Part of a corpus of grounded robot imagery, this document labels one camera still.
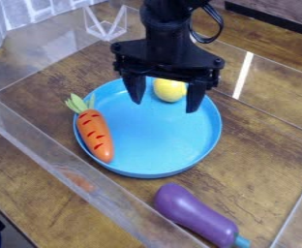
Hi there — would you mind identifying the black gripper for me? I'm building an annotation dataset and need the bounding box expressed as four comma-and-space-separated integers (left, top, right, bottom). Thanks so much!
110, 19, 225, 113

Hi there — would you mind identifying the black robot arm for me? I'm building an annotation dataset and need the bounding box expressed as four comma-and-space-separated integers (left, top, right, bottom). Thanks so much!
110, 0, 225, 113

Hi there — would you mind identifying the blue round plate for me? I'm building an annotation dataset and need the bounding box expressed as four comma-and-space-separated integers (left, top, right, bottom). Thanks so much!
85, 79, 222, 178

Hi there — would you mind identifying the purple toy eggplant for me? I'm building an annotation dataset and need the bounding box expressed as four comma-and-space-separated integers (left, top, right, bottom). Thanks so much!
153, 183, 250, 248

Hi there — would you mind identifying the clear acrylic enclosure wall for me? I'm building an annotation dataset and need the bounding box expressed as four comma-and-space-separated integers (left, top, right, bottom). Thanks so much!
0, 0, 302, 248

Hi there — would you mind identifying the yellow toy lemon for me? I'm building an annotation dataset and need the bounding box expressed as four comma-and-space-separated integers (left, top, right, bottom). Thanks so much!
153, 78, 187, 103

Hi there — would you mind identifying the clear acrylic corner bracket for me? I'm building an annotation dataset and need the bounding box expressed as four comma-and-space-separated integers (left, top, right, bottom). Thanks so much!
82, 5, 127, 42

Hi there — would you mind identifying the orange toy carrot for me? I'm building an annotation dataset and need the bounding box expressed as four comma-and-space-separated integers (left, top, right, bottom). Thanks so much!
65, 93, 114, 163

